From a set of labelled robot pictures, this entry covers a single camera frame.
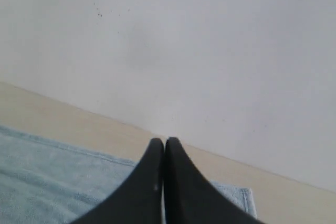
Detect light blue terry towel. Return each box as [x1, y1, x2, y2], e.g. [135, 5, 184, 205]
[0, 125, 258, 224]

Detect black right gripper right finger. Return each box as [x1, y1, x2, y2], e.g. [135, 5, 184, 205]
[163, 137, 260, 223]

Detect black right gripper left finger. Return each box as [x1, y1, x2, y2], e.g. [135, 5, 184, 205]
[72, 138, 164, 224]

